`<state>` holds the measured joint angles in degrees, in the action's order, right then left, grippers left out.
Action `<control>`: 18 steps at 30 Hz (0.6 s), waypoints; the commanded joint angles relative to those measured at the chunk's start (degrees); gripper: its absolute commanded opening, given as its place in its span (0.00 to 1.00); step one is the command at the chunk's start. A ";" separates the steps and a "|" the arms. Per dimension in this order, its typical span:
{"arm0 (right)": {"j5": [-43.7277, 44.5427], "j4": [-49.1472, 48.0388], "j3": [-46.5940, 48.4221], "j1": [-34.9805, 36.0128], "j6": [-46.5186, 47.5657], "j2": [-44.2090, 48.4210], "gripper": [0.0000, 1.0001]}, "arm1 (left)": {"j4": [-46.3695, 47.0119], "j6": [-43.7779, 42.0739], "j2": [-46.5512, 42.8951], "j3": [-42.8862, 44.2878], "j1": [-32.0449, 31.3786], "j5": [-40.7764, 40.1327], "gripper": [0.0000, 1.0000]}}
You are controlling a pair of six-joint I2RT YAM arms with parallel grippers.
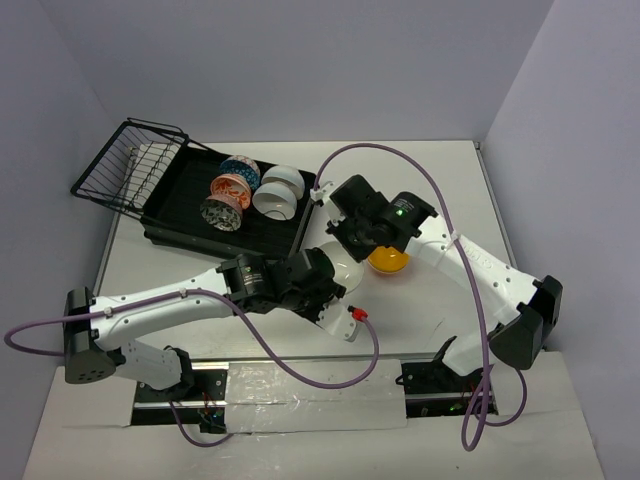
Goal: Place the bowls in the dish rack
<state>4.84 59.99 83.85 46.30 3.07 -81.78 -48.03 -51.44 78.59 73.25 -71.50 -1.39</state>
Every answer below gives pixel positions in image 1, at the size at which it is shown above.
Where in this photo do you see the yellow bowl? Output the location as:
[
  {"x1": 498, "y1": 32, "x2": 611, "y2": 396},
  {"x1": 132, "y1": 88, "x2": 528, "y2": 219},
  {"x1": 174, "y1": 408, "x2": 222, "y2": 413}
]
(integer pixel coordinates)
[{"x1": 367, "y1": 247, "x2": 410, "y2": 274}]

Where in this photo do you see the orange floral bowl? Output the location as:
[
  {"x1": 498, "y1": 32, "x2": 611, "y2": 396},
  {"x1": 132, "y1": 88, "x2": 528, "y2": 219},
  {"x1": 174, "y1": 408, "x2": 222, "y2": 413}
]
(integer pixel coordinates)
[{"x1": 210, "y1": 174, "x2": 252, "y2": 210}]

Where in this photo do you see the blue patterned bowl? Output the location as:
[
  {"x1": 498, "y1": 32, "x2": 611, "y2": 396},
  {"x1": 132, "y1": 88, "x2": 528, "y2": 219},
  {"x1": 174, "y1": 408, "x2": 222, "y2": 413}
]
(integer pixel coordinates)
[{"x1": 219, "y1": 155, "x2": 261, "y2": 191}]

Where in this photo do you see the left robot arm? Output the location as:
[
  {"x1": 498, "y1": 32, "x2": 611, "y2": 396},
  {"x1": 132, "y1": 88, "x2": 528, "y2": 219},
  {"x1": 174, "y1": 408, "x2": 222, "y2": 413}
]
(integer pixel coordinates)
[{"x1": 63, "y1": 248, "x2": 358, "y2": 399}]

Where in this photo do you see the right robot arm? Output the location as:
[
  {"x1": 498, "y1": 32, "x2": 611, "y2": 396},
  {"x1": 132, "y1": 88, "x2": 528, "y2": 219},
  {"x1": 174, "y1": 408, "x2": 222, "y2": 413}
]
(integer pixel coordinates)
[{"x1": 311, "y1": 175, "x2": 563, "y2": 391}]

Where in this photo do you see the white taped sheet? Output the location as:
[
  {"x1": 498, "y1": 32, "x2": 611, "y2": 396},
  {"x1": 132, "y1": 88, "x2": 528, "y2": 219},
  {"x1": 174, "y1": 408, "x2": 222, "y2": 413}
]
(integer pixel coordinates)
[{"x1": 225, "y1": 359, "x2": 407, "y2": 433}]

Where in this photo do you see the black drainer tray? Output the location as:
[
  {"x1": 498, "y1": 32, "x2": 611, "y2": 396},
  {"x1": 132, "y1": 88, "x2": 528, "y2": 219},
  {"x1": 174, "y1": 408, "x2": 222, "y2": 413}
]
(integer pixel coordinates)
[{"x1": 140, "y1": 145, "x2": 314, "y2": 259}]

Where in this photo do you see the white cardboard sheet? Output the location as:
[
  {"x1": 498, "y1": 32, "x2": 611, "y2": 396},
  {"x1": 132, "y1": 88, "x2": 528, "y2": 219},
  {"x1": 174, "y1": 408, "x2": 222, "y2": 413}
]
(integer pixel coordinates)
[{"x1": 23, "y1": 367, "x2": 136, "y2": 479}]

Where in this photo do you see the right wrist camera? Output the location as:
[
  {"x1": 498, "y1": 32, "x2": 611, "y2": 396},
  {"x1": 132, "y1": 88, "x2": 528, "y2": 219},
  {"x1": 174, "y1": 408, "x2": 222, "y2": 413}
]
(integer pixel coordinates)
[{"x1": 310, "y1": 181, "x2": 336, "y2": 207}]

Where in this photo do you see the black mounting rail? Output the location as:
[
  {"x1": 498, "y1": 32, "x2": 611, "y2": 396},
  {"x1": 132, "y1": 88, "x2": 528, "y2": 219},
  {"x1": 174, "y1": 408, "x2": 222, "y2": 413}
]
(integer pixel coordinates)
[{"x1": 131, "y1": 361, "x2": 481, "y2": 434}]

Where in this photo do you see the black wire dish rack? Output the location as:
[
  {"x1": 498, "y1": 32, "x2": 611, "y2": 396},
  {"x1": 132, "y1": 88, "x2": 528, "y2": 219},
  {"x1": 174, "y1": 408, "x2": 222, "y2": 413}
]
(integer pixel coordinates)
[{"x1": 70, "y1": 117, "x2": 192, "y2": 220}]

